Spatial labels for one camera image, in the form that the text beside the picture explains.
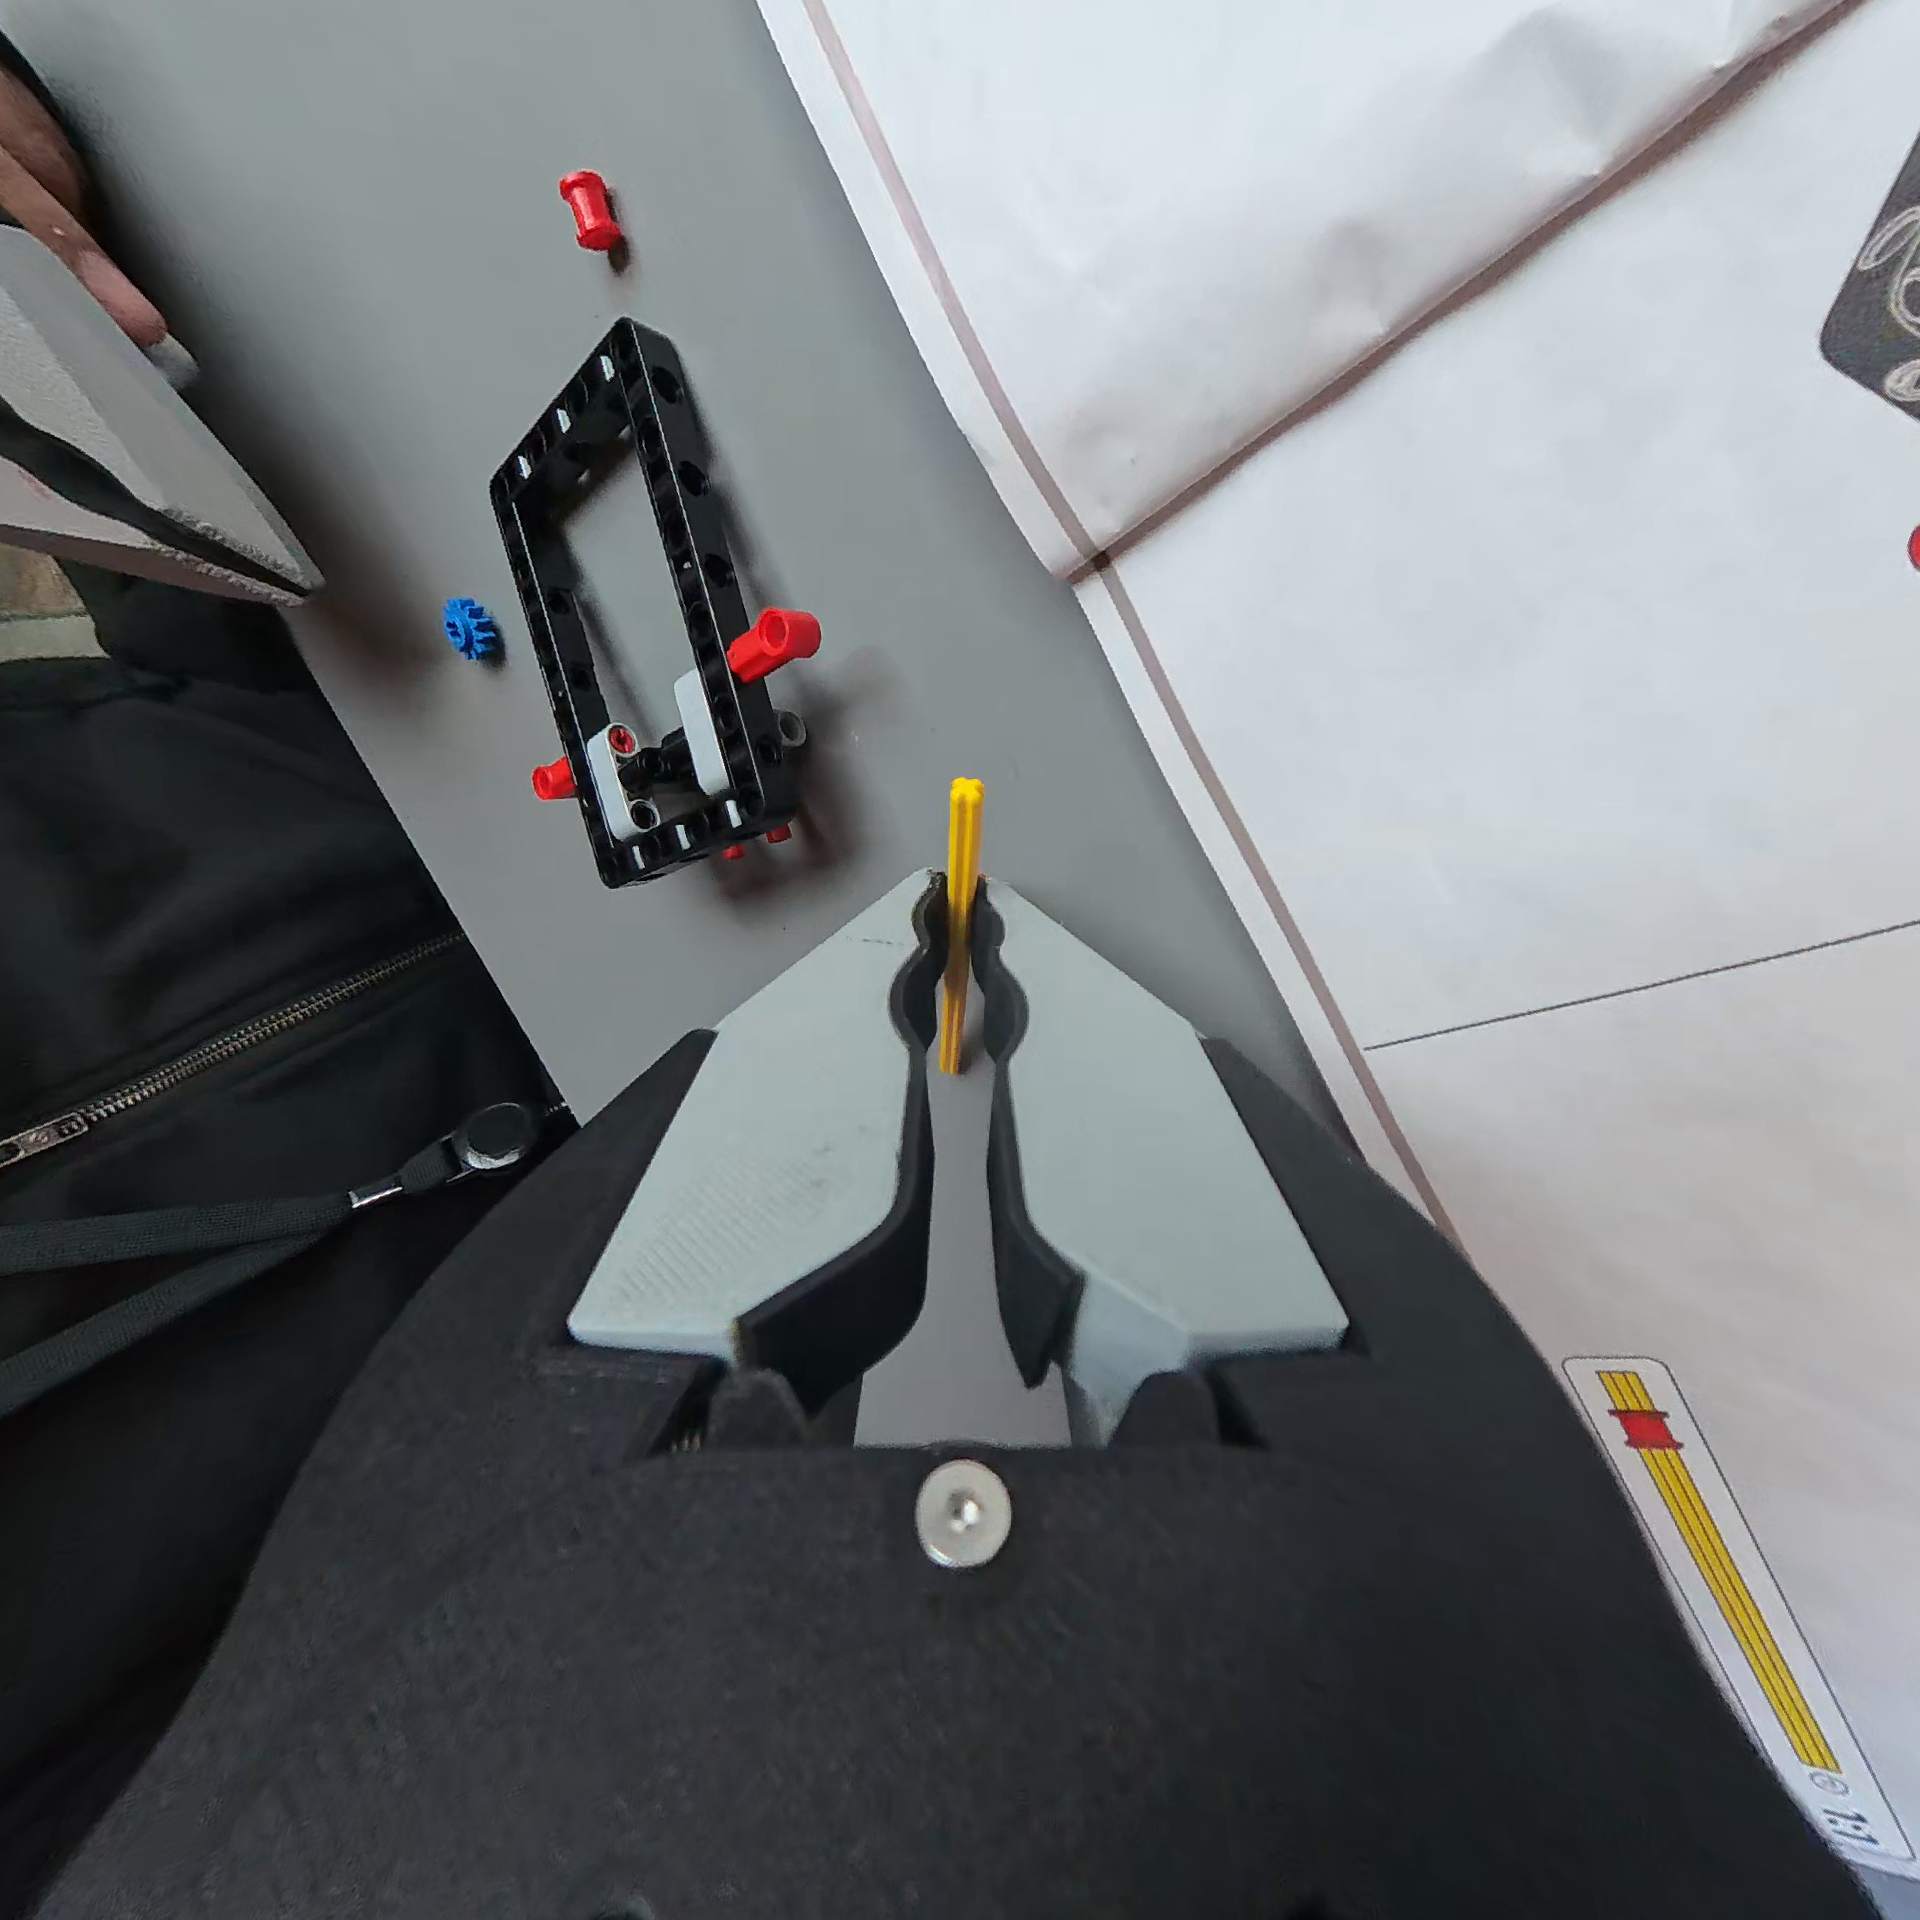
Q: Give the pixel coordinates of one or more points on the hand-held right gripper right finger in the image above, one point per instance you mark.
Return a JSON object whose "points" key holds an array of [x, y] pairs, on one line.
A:
{"points": [[1172, 1200]]}

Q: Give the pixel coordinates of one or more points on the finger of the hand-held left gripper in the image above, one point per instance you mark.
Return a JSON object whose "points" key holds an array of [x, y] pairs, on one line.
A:
{"points": [[90, 389], [90, 529]]}

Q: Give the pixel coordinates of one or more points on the red lego pin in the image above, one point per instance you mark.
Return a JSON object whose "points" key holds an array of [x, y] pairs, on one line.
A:
{"points": [[589, 210]]}

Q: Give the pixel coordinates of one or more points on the black lego frame assembly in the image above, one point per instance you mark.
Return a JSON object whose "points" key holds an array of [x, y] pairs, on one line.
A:
{"points": [[677, 451]]}

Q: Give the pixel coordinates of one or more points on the person's left hand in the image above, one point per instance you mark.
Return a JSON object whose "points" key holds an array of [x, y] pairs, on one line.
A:
{"points": [[54, 194]]}

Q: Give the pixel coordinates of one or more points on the lego instruction booklet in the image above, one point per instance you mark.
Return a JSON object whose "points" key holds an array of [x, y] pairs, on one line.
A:
{"points": [[1500, 675]]}

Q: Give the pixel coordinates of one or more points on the yellow lego axle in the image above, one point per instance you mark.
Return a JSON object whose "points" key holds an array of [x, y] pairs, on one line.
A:
{"points": [[962, 856]]}

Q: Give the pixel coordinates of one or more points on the blue lego gear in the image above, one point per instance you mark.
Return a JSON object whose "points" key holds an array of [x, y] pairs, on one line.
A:
{"points": [[472, 630]]}

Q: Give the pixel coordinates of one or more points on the person's black jacket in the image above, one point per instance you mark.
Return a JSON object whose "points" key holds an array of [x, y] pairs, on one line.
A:
{"points": [[226, 902]]}

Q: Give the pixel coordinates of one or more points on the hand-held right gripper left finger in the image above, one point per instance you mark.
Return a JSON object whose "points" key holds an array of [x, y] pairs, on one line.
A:
{"points": [[751, 1184]]}

